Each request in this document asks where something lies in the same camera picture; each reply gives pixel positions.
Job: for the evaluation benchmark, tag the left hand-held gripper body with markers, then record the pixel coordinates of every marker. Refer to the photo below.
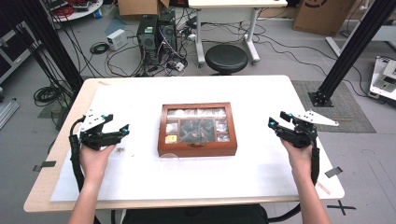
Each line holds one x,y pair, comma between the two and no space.
93,137

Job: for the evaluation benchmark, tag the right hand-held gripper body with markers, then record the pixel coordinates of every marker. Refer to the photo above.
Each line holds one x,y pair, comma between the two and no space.
303,130

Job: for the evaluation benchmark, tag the clear plastic cup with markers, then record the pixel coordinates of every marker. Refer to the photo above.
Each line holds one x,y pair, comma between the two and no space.
169,157

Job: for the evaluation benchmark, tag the wooden box with glass lid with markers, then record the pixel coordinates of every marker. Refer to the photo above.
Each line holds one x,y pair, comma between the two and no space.
197,151

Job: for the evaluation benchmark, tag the person's left hand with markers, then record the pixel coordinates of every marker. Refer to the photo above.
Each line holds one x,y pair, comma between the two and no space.
93,160

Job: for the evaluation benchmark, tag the person's right hand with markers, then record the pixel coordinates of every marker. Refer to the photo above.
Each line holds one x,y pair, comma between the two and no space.
298,157

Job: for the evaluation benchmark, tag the grey floor mat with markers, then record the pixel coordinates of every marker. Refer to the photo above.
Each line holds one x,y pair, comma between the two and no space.
342,109

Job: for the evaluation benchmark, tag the black tape strip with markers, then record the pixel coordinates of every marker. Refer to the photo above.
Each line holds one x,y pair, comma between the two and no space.
45,165
333,172

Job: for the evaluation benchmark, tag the yellow label tea bag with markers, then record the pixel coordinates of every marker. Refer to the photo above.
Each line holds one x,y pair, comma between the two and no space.
171,139

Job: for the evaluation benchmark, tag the pile of translucent tea bags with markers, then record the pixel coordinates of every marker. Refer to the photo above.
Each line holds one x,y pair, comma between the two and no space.
196,130

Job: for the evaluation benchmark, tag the white power supply box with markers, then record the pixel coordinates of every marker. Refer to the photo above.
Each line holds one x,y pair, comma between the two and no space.
117,39

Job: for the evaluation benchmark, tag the black round stool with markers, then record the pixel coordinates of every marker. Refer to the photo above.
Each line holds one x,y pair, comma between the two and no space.
226,58

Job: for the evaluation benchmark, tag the black tape cross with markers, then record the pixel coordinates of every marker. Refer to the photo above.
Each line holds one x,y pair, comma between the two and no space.
341,207

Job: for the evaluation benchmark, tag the black computer tower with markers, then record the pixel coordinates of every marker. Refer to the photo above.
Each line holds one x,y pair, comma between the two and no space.
147,40
168,31

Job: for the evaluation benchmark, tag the white equipment panel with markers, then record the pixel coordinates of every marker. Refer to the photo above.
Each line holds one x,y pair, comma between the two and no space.
384,79

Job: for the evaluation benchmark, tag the large printed cardboard box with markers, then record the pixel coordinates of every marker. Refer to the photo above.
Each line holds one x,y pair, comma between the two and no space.
320,15

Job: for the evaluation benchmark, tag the round white table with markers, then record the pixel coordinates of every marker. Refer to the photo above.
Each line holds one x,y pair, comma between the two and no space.
82,14

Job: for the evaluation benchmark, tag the person's black clothing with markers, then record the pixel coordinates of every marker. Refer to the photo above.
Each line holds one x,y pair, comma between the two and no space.
193,215

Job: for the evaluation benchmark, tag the grey metal rack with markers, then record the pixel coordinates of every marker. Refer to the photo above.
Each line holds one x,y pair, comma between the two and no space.
12,53

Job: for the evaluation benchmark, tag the small cardboard box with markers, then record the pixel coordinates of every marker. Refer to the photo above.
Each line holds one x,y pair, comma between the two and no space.
140,6

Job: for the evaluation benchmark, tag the white desk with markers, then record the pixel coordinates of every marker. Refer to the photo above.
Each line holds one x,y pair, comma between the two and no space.
236,3

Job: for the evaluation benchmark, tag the black aluminium stand post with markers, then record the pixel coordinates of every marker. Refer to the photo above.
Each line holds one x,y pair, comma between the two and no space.
351,49
53,40

